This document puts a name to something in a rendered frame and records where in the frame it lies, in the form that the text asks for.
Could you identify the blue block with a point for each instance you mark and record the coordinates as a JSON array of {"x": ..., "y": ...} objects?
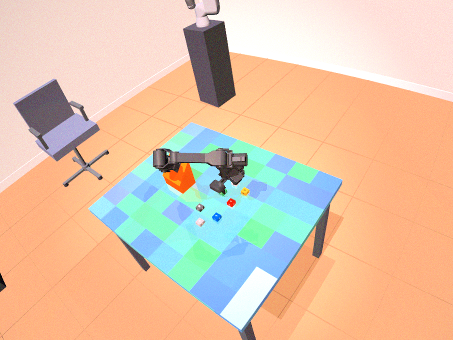
[{"x": 216, "y": 217}]

